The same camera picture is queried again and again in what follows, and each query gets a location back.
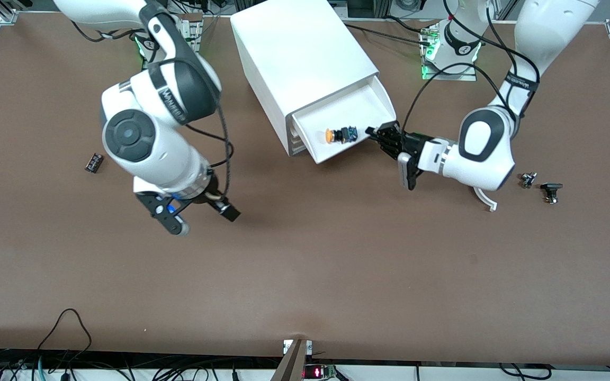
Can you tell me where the orange capped push button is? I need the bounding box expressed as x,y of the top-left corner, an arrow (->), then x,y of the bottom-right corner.
325,125 -> 359,145

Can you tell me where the white drawer cabinet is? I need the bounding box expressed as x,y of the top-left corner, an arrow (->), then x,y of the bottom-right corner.
230,0 -> 380,158

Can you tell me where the small device with red display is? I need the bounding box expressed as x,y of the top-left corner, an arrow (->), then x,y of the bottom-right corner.
305,364 -> 337,380

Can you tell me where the white semicircular plastic bracket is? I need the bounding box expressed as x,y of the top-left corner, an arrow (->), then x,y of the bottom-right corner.
473,185 -> 498,213

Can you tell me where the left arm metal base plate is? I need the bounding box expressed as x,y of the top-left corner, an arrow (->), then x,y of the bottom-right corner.
420,29 -> 478,81

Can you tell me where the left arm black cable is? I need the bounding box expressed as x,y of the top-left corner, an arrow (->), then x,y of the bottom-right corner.
401,0 -> 541,133

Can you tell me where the long black table cable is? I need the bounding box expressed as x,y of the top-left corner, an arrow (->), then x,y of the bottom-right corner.
345,22 -> 435,47

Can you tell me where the short black table cable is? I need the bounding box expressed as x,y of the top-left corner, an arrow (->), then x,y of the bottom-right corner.
384,15 -> 427,33

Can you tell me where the small black switch component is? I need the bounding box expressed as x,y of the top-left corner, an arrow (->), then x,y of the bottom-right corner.
541,182 -> 564,205

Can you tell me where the thin black looped cable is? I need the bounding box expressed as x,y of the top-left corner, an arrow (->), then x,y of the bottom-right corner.
37,309 -> 93,366

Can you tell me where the wooden camera mount bracket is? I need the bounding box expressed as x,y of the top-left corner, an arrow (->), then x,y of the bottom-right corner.
271,339 -> 313,381

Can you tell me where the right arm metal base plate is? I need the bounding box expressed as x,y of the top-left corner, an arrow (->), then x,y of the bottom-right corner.
136,13 -> 203,53

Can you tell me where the tangled black cable bundle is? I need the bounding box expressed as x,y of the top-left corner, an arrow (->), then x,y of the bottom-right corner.
0,347 -> 284,381

